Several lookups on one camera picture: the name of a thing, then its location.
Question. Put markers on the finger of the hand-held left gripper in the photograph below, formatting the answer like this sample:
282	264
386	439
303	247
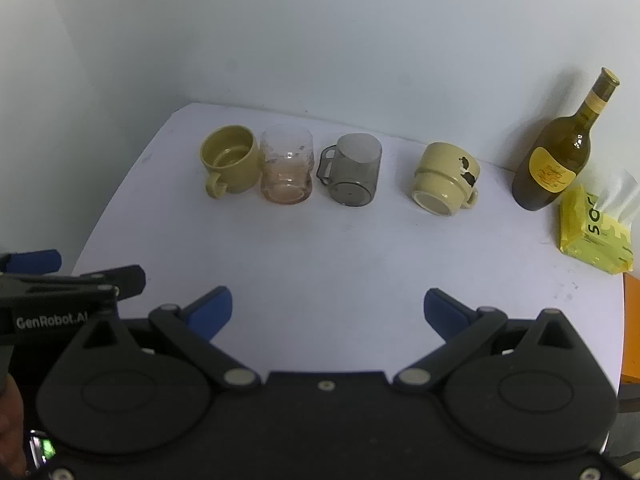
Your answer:
125	280
37	260

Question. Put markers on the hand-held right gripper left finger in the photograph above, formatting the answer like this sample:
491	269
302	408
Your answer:
216	307

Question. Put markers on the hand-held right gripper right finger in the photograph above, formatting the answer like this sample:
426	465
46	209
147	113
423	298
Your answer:
442	312

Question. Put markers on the pink glass cup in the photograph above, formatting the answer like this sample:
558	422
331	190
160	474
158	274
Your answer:
285	182

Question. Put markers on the person's left hand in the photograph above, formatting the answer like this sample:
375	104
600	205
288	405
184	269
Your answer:
9	425

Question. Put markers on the cream mug with dark patches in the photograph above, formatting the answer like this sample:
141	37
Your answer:
440	177

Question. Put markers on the olive yellow mug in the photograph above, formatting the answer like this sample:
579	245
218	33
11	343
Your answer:
245	172

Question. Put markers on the grey smoked glass mug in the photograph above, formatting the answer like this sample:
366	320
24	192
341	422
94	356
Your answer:
355	177

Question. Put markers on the yellow tissue pack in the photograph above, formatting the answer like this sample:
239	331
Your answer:
592	237

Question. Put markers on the green wine bottle yellow label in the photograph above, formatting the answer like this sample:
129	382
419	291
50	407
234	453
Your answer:
550	160

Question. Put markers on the orange board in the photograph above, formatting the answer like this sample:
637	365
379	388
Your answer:
632	330

